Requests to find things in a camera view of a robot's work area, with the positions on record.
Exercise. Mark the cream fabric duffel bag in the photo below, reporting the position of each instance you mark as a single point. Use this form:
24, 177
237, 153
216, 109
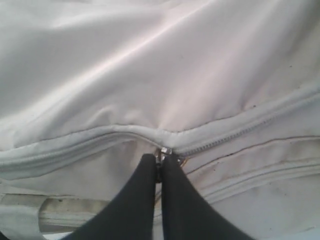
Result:
232, 87

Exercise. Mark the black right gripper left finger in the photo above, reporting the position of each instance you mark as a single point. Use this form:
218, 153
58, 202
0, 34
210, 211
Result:
130, 215

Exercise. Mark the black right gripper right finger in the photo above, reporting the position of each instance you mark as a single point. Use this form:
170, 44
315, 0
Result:
185, 213

